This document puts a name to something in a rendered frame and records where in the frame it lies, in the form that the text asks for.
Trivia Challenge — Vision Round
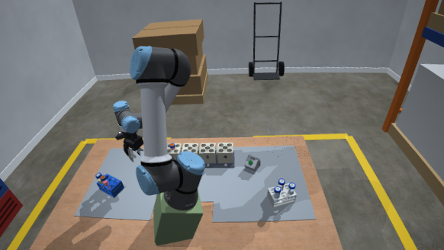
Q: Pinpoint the light grey tube rack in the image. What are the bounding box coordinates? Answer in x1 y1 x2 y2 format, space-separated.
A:
267 183 297 207

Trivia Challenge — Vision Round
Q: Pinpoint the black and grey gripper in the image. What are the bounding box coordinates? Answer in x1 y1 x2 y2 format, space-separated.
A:
123 132 143 162

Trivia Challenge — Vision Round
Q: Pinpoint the blue tube rack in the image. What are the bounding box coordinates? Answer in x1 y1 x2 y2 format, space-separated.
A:
97 174 124 197

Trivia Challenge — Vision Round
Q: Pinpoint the grey sloped desk with green button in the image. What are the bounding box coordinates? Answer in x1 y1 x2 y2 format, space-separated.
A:
244 155 260 175

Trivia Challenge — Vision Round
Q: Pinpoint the grey flat mat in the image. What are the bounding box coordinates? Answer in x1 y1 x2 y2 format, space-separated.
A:
74 146 316 222

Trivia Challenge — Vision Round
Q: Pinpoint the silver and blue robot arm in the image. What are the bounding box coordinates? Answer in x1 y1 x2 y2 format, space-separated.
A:
113 46 205 210

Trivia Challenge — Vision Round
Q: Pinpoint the white bucket adapter with holes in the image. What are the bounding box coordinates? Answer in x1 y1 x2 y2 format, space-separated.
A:
199 143 217 163
182 143 199 155
217 143 233 163
167 143 182 159

